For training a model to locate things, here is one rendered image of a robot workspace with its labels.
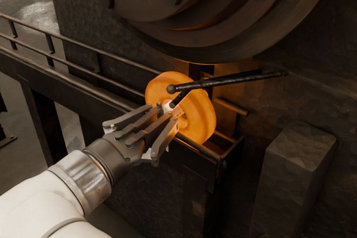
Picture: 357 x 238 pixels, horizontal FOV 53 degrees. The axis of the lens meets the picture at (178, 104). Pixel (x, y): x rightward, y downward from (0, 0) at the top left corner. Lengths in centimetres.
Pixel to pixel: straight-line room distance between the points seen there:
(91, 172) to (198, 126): 22
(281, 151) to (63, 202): 31
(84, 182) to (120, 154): 7
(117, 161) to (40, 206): 13
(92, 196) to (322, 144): 35
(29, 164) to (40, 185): 120
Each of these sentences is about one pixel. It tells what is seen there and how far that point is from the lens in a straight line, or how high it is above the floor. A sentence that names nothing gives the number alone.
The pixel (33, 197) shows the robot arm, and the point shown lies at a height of 80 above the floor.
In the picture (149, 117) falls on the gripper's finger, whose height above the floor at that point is 77.
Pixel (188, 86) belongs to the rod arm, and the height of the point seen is 90.
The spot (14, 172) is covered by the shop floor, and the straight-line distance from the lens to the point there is 172.
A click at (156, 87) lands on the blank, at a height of 79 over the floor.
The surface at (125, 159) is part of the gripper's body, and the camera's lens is 58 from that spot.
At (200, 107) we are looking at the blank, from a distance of 62.
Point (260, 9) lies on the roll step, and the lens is 44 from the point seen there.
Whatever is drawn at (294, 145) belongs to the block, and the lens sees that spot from 57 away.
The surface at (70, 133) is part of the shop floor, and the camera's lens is 181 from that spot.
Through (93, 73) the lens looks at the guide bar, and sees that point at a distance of 93.
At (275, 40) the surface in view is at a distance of 47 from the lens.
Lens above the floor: 118
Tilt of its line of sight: 38 degrees down
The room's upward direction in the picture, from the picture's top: straight up
